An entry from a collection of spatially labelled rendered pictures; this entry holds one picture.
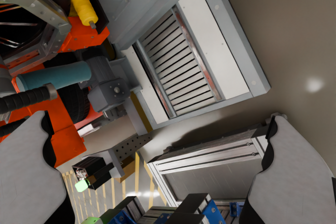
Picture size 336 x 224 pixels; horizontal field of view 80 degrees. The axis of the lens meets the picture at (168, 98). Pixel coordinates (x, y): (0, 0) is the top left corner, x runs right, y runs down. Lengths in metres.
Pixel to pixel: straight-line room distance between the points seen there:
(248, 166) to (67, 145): 0.89
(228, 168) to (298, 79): 0.49
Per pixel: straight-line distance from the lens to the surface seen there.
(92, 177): 1.16
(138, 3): 1.03
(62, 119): 1.22
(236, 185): 1.07
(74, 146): 1.20
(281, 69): 0.98
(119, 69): 1.41
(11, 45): 1.03
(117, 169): 1.22
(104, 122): 1.40
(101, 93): 1.10
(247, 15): 0.99
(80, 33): 0.85
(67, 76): 0.91
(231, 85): 0.98
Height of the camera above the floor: 0.94
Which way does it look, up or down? 45 degrees down
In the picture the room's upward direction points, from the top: 118 degrees counter-clockwise
